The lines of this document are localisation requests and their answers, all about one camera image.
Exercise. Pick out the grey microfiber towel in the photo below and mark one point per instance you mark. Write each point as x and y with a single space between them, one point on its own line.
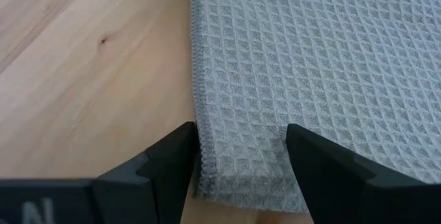
310 62

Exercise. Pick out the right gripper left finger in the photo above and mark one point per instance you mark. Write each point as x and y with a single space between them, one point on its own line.
138 189

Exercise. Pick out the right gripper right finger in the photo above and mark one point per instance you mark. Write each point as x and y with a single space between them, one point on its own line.
344 189

